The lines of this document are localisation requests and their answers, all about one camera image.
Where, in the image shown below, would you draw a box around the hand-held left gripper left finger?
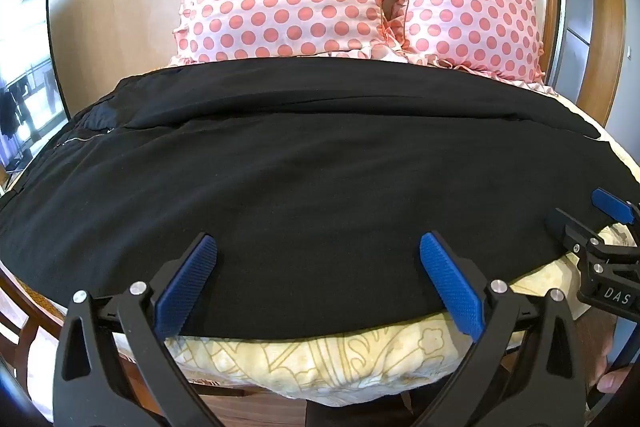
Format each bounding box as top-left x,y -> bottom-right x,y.
52,233 -> 221,427

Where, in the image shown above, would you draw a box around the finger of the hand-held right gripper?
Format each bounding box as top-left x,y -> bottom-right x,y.
591,188 -> 640,226
544,208 -> 607,259

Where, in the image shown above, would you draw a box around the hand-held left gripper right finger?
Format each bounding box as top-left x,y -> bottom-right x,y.
410,232 -> 589,427

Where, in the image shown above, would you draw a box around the black pants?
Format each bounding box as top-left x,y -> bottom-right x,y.
0,59 -> 640,344

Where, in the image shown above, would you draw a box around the person's right hand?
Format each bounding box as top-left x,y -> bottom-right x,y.
597,334 -> 634,394

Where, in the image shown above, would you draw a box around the cream patterned bed sheet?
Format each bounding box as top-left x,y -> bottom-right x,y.
20,84 -> 640,408

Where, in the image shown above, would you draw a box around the black framed window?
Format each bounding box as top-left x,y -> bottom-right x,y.
0,0 -> 71,196

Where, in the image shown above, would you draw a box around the wooden bed frame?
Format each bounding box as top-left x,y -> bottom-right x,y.
0,263 -> 68,360

